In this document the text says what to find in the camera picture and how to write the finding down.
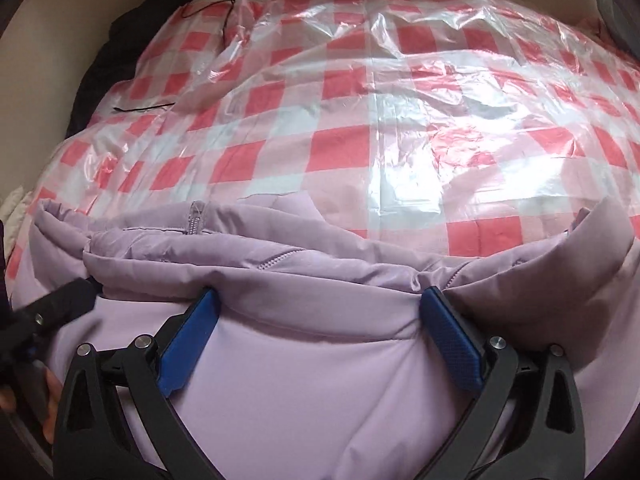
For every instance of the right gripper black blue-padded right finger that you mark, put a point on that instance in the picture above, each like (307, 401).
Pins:
(525, 419)

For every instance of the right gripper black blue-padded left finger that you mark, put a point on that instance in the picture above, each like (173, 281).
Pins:
(92, 437)

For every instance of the lilac and purple jacket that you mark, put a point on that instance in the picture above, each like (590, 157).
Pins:
(319, 367)

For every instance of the black clothing pile at headboard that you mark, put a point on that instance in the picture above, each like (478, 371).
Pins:
(116, 61)

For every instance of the person's left hand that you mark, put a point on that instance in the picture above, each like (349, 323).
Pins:
(53, 390)

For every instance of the cream quilted blanket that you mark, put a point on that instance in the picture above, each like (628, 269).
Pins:
(13, 208)

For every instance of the red checked plastic-covered bedspread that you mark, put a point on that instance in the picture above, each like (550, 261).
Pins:
(464, 127)

